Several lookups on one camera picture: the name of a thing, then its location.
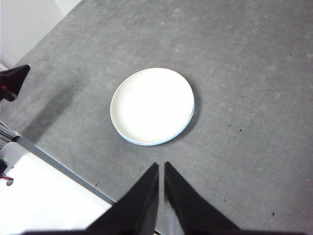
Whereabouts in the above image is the white round plate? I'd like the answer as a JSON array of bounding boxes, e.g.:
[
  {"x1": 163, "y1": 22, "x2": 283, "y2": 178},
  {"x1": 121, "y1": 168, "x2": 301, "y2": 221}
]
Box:
[{"x1": 110, "y1": 68, "x2": 195, "y2": 145}]

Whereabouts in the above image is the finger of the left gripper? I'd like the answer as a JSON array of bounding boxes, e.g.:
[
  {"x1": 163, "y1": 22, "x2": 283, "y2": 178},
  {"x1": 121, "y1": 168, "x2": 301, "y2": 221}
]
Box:
[{"x1": 0, "y1": 64, "x2": 31, "y2": 102}]

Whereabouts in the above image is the grey ribbed panel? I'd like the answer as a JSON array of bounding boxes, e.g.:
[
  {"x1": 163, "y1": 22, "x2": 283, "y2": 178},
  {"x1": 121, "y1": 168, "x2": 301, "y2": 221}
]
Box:
[{"x1": 0, "y1": 120, "x2": 20, "y2": 149}]

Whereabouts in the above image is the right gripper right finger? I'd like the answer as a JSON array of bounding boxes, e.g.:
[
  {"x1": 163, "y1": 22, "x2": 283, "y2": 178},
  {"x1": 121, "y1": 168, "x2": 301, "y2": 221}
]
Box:
[{"x1": 164, "y1": 161, "x2": 313, "y2": 235}]

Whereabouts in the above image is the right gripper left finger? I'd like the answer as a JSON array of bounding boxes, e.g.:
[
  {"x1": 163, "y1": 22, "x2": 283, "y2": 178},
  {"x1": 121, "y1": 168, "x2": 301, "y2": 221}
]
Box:
[{"x1": 22, "y1": 163, "x2": 160, "y2": 235}]

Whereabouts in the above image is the blue round plate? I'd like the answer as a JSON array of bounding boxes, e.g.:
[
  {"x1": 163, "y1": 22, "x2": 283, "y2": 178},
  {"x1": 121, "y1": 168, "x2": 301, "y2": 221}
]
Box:
[{"x1": 119, "y1": 97, "x2": 197, "y2": 147}]

